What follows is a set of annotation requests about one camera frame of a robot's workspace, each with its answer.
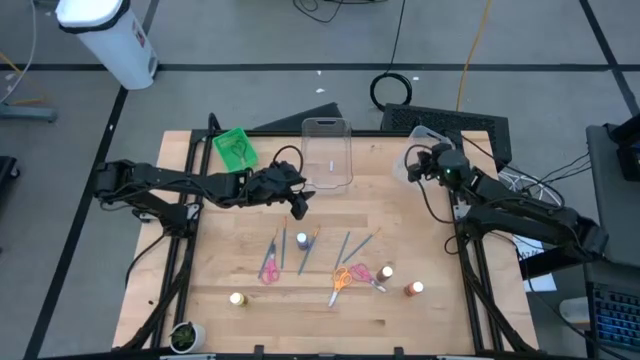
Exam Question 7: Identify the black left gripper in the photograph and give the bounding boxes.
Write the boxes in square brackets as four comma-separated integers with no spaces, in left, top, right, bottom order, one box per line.
[247,160,316,222]

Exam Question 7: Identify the blue pens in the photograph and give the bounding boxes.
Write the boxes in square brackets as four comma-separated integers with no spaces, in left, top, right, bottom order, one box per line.
[257,228,279,280]

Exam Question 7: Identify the green-handled scissors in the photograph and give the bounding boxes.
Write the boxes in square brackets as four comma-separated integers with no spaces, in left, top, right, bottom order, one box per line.
[228,138,250,168]

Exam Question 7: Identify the pink scissors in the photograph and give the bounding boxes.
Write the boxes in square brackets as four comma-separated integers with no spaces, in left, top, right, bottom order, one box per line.
[348,263,388,294]
[259,243,281,286]

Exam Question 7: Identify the orange scissors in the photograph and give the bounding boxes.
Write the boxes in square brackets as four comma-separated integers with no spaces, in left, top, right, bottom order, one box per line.
[327,266,354,308]

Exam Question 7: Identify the clear plastic bin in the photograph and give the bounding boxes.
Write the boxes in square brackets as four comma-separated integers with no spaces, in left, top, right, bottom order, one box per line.
[392,124,454,184]
[299,117,355,196]

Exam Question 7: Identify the black perforated computer case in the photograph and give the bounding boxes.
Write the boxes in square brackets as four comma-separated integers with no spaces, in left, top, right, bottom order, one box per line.
[379,102,514,167]

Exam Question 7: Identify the green plastic basket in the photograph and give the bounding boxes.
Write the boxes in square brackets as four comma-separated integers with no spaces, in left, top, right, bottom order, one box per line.
[212,126,260,174]

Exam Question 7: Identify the white paper sheet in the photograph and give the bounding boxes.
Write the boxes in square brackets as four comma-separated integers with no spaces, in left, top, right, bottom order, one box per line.
[512,232,558,294]

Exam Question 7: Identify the small plant in white pot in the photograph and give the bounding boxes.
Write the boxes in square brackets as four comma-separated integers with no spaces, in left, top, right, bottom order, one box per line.
[168,321,207,355]

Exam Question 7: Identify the grey cart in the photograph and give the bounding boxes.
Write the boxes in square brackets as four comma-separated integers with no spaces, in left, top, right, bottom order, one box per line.
[584,122,640,269]

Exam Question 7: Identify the black device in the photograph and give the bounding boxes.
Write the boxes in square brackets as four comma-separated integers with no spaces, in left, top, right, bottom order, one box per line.
[603,113,640,182]

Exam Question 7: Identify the white round object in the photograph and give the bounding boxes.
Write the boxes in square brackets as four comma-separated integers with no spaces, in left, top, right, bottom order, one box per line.
[558,296,592,327]

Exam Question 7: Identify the white trash can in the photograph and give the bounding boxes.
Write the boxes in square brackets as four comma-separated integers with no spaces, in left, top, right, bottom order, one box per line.
[54,0,160,92]

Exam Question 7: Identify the backlit keyboard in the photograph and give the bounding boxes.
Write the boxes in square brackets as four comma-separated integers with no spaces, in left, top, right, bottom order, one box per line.
[583,279,640,354]

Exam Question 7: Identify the grey stand base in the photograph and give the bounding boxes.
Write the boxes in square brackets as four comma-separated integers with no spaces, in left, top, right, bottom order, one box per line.
[0,102,59,124]

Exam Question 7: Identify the black caster base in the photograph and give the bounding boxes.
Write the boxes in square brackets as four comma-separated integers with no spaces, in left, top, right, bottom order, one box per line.
[0,155,21,221]

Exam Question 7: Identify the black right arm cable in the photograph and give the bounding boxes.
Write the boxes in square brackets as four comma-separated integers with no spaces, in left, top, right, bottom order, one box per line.
[403,144,481,256]

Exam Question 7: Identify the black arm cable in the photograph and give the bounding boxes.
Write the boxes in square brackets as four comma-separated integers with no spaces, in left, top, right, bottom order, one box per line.
[403,144,481,256]
[272,144,305,177]

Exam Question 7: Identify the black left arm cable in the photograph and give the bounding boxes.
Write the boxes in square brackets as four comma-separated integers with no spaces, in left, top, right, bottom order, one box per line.
[272,144,305,177]

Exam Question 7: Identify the black aluminium table frame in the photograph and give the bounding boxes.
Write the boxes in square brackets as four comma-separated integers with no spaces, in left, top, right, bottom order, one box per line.
[112,112,541,360]

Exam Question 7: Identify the black coiled floor cable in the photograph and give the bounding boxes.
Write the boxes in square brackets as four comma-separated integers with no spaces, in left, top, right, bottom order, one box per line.
[368,0,414,113]

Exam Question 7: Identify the yellow cable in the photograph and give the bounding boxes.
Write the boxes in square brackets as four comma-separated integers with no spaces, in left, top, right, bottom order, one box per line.
[454,0,495,113]

